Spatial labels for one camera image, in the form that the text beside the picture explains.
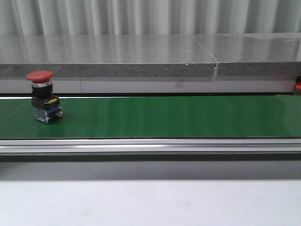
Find grey speckled stone slab left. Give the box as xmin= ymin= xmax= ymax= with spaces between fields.
xmin=0 ymin=35 xmax=215 ymax=78

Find grey speckled stone slab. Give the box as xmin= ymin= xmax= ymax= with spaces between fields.
xmin=0 ymin=35 xmax=215 ymax=78
xmin=194 ymin=33 xmax=301 ymax=80

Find green conveyor belt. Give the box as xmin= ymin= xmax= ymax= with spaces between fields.
xmin=0 ymin=95 xmax=301 ymax=139

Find white cabinet panel under slab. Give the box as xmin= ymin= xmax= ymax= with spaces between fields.
xmin=0 ymin=77 xmax=296 ymax=94

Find grey speckled stone slab right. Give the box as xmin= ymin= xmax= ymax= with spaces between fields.
xmin=194 ymin=33 xmax=301 ymax=80

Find white pleated curtain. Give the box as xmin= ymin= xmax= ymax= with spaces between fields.
xmin=0 ymin=0 xmax=301 ymax=35

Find aluminium conveyor frame rail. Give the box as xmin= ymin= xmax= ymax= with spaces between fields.
xmin=0 ymin=138 xmax=301 ymax=162

